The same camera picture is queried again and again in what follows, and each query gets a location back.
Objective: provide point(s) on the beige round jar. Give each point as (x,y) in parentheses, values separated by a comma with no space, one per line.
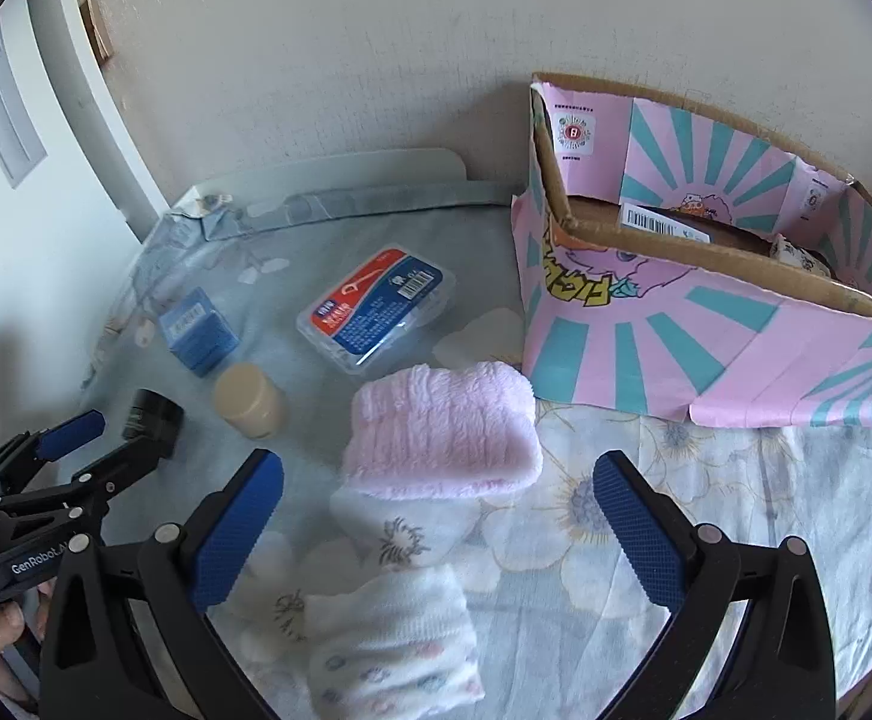
(248,401)

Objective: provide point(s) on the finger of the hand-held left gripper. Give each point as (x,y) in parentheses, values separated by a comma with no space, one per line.
(105,476)
(72,431)

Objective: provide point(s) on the small blue box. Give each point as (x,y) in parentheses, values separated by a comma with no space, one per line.
(196,330)

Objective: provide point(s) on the floral bedsheet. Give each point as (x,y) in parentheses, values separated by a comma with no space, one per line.
(556,540)

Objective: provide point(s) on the small floral patterned pack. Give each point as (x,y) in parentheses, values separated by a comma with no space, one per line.
(796,255)

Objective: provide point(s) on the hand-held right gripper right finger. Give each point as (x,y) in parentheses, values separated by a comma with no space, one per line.
(638,540)

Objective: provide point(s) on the white door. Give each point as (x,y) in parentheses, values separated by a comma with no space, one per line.
(23,240)

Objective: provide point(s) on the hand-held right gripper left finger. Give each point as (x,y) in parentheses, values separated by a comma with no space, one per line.
(237,532)

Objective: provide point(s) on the brown wall fixture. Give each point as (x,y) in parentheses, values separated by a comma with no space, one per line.
(98,26)

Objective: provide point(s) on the pink printed cardboard box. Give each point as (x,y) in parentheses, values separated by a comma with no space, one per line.
(631,360)

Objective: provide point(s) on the pink fluffy sock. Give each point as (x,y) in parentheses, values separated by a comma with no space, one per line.
(443,427)

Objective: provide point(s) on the white door frame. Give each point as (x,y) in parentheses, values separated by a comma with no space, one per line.
(98,112)

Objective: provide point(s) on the black round jar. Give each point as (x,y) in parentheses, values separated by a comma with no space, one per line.
(158,412)

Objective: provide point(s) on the white knit patterned sock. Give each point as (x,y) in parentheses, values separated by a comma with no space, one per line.
(391,652)

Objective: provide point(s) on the clear plastic box blue label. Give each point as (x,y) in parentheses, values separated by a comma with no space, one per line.
(376,300)

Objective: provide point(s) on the blue white barcode box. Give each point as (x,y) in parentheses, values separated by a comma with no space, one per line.
(664,219)

